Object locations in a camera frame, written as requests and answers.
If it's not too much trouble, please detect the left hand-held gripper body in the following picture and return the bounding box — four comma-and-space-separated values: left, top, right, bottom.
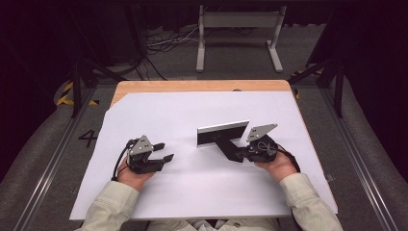
126, 134, 166, 175

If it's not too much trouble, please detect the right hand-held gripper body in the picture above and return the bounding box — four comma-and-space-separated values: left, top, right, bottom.
243, 122, 280, 164

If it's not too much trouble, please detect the black white-edged folding board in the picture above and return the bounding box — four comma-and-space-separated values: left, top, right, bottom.
195, 119, 251, 164

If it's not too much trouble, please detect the person's left hand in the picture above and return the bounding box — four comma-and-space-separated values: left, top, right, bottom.
115, 158, 157, 192

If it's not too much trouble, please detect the person's right hand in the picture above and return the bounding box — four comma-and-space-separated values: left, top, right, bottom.
254, 149, 299, 184

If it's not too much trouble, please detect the white paper sheet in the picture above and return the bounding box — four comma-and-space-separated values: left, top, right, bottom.
68, 90, 339, 222

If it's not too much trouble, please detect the wooden table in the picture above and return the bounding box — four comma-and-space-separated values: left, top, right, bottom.
110, 79, 325, 176

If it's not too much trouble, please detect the person's beige jacket torso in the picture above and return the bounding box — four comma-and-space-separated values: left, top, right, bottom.
145, 218, 281, 231

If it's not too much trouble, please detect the black metal stand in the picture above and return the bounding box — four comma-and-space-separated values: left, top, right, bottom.
65, 6, 128, 119
288, 57, 346, 119

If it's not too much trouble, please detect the white metal stand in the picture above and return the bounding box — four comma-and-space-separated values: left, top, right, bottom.
195, 4, 288, 74

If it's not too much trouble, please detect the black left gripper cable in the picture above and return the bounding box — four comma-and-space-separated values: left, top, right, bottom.
111, 138, 140, 182

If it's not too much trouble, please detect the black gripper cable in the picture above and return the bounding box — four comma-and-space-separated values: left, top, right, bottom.
275, 143, 302, 174
111, 138, 140, 182

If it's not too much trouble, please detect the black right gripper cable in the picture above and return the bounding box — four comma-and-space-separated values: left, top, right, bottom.
275, 143, 302, 174

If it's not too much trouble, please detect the metal floor rail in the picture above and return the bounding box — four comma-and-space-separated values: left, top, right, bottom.
12, 86, 98, 231
319, 87, 400, 231

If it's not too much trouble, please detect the bundle of floor cables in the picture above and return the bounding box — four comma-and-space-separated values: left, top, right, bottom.
105, 25, 206, 82

